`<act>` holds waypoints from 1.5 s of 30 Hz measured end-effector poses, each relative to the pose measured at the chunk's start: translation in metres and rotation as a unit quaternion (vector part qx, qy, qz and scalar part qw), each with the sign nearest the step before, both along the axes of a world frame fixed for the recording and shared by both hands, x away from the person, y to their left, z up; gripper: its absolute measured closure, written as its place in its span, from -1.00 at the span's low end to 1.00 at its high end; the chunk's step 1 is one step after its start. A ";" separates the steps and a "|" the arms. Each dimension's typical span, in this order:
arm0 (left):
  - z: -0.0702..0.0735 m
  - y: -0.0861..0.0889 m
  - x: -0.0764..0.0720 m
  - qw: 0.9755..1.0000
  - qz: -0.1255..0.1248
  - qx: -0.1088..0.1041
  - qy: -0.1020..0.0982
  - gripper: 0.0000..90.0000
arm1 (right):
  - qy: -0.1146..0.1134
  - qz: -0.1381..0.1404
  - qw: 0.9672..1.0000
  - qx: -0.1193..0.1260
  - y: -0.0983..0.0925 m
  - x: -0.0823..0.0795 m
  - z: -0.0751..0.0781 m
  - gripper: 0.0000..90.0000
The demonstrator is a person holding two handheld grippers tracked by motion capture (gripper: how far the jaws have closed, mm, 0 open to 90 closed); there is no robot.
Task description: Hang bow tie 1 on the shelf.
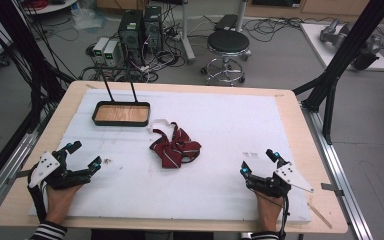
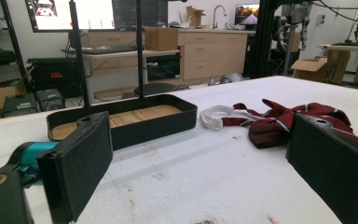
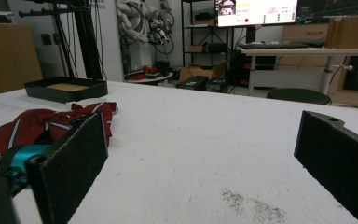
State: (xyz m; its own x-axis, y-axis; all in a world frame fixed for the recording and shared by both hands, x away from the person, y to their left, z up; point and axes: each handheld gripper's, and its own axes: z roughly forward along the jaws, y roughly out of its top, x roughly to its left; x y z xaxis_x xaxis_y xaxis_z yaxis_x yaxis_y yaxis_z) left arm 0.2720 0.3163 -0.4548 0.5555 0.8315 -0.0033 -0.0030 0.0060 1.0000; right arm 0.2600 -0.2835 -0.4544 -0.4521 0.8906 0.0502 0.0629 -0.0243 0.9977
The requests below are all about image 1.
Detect black computer tower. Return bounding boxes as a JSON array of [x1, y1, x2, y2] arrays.
[[143, 5, 164, 54], [118, 9, 144, 64]]

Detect electronic boxes on floor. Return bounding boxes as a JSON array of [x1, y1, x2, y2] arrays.
[[79, 3, 188, 84]]

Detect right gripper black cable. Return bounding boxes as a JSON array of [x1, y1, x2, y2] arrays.
[[279, 195, 291, 240]]

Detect white foam mat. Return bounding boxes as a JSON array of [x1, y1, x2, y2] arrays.
[[28, 88, 313, 224]]

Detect grey metal bracket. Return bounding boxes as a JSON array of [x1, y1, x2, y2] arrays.
[[6, 169, 34, 186], [320, 182, 345, 198]]

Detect aluminium rail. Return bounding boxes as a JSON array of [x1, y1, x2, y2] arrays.
[[299, 103, 374, 240], [0, 129, 39, 228]]

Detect white floor board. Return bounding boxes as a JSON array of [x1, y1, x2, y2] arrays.
[[299, 22, 384, 73]]

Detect person's left hand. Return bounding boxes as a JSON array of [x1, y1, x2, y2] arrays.
[[44, 184, 83, 225]]

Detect black rack with wooden base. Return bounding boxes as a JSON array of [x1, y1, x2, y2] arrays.
[[91, 68, 152, 128]]

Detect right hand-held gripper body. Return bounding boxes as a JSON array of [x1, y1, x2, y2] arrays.
[[245, 162, 315, 199]]

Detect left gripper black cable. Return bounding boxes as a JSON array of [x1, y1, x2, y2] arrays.
[[27, 178, 48, 224]]

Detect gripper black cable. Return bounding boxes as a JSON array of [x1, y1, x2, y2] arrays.
[[27, 178, 48, 224], [279, 195, 291, 240]]

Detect flat black box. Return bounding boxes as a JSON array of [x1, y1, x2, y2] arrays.
[[214, 13, 239, 32]]

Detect round white table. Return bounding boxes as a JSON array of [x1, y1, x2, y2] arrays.
[[23, 0, 79, 16]]

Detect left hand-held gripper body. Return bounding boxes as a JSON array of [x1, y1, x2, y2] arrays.
[[28, 150, 93, 191]]

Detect thin wooden stick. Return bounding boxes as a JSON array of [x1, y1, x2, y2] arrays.
[[307, 202, 333, 230]]

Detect white table leg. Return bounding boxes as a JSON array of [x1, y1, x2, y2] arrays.
[[179, 0, 196, 64], [234, 0, 249, 33]]

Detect black metal frame stand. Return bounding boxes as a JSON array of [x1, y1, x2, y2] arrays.
[[0, 0, 78, 198], [293, 0, 384, 146]]

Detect white power supply unit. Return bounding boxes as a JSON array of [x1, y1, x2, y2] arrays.
[[92, 37, 110, 64], [103, 39, 121, 68]]

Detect person's right hand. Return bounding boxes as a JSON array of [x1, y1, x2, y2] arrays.
[[254, 191, 284, 233]]

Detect black round stool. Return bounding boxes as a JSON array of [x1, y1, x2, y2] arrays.
[[200, 29, 253, 86]]

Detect clear plastic bag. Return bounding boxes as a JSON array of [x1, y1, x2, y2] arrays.
[[71, 6, 108, 31]]

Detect red striped bow tie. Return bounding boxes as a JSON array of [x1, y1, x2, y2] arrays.
[[148, 118, 203, 169]]

